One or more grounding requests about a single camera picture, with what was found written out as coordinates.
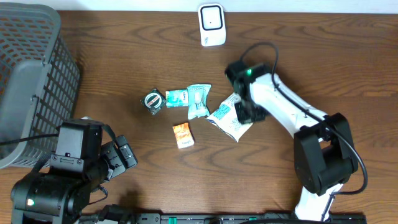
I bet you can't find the white yellow chip bag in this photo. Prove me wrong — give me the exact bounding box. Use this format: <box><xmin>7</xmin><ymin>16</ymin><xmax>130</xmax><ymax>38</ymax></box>
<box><xmin>206</xmin><ymin>93</ymin><xmax>252</xmax><ymax>142</ymax></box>

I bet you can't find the teal white snack packet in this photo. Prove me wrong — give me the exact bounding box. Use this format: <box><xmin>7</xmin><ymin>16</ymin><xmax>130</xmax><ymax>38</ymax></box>
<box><xmin>187</xmin><ymin>84</ymin><xmax>211</xmax><ymax>119</ymax></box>

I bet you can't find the orange snack packet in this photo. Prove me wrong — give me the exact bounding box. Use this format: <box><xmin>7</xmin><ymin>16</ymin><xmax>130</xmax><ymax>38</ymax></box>
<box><xmin>172</xmin><ymin>123</ymin><xmax>195</xmax><ymax>149</ymax></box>

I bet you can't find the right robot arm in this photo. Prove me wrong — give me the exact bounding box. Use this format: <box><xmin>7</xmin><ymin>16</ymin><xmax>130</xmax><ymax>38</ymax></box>
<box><xmin>225</xmin><ymin>60</ymin><xmax>359</xmax><ymax>222</ymax></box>

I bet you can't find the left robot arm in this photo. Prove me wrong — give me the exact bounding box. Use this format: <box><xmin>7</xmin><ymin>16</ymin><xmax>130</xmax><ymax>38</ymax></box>
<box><xmin>11</xmin><ymin>119</ymin><xmax>137</xmax><ymax>223</ymax></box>

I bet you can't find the white barcode scanner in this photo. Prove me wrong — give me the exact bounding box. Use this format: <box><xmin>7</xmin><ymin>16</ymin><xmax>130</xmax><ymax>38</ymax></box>
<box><xmin>198</xmin><ymin>3</ymin><xmax>226</xmax><ymax>47</ymax></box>

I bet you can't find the dark grey plastic basket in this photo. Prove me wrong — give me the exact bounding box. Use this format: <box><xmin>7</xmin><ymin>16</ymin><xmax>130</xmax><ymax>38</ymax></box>
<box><xmin>1</xmin><ymin>2</ymin><xmax>80</xmax><ymax>169</ymax></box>

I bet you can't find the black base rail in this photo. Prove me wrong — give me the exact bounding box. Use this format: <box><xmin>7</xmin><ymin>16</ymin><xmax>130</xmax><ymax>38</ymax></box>
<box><xmin>77</xmin><ymin>213</ymin><xmax>368</xmax><ymax>224</ymax></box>

